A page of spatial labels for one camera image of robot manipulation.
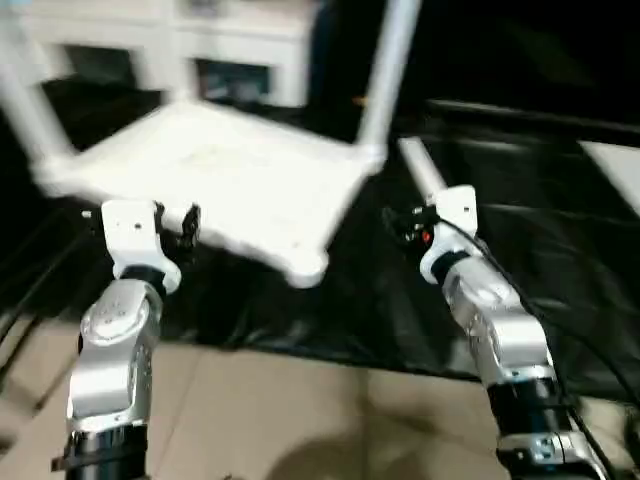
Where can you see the white plastic table leg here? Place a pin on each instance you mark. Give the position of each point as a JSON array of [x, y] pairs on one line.
[[175, 75], [385, 80], [35, 110], [422, 167]]

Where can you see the white plastic stool seat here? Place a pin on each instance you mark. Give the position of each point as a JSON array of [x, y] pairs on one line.
[[225, 175]]

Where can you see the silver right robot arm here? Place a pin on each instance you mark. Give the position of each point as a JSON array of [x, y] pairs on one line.
[[500, 320]]

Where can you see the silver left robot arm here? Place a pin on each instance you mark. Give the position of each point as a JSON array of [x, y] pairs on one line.
[[115, 340]]

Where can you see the black work mat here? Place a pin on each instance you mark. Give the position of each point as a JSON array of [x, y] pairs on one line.
[[350, 310]]

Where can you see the small tan label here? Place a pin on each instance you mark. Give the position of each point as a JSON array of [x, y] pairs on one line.
[[360, 101]]

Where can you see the white cabinet with glass doors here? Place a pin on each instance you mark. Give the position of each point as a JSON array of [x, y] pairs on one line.
[[240, 35]]

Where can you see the white flat sheet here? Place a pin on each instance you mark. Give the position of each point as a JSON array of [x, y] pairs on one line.
[[615, 170]]

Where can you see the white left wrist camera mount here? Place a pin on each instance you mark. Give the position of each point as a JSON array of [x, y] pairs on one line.
[[132, 235]]

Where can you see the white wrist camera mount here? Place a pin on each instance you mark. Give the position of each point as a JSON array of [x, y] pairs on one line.
[[132, 235], [455, 215]]

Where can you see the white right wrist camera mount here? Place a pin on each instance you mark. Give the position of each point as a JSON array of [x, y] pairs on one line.
[[455, 215]]

